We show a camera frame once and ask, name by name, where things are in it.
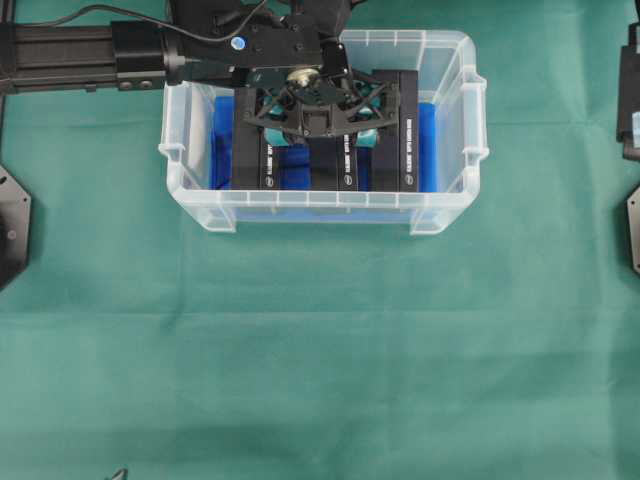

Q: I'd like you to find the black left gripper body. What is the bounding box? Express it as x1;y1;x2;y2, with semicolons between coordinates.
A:
236;1;400;140

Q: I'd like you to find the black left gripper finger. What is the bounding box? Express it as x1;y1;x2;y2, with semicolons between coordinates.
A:
354;129;379;149
263;128;295;148

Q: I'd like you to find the black camera box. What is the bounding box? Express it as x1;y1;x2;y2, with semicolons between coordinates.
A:
231;88;281;190
307;135;358;191
370;70;420;193

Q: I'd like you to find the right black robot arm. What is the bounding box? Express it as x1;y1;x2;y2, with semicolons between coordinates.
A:
616;22;639;162

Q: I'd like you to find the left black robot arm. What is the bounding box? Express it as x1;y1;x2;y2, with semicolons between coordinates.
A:
1;1;400;145

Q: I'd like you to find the clear plastic storage case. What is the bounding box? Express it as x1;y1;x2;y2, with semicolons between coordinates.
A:
159;30;489;235

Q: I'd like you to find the blue foam liner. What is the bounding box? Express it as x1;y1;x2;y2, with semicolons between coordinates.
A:
209;96;437;193

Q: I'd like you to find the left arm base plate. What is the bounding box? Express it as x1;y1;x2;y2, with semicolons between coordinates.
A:
0;167;31;289

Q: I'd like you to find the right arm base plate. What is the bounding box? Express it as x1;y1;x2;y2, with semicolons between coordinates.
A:
626;186;640;274

